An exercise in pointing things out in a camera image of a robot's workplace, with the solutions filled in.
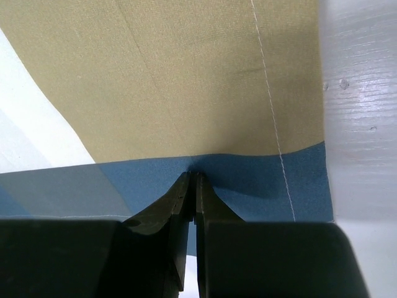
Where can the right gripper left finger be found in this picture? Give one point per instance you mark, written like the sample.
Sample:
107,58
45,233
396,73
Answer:
143,256

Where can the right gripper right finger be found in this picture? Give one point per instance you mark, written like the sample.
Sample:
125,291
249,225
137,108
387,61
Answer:
236,258

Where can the blue and beige cloth placemat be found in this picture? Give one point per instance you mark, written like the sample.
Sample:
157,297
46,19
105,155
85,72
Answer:
105,103

